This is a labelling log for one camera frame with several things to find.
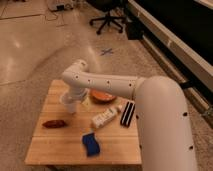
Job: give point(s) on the wooden table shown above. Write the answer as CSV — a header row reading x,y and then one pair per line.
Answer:
x,y
63,146

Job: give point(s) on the blue sponge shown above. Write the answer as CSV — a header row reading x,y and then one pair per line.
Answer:
x,y
91,144

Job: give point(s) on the black box on floor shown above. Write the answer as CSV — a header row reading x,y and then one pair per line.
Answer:
x,y
134,30

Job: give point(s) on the white tube bottle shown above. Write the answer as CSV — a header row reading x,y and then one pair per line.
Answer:
x,y
107,116

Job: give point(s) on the orange brown bowl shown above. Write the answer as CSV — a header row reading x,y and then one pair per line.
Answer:
x,y
101,97

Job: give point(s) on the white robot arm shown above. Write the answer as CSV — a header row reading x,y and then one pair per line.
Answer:
x,y
163,121

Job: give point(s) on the black office chair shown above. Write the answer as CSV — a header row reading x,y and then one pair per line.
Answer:
x,y
106,6

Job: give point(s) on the dark red sausage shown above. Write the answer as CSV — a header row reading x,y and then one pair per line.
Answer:
x,y
54,124

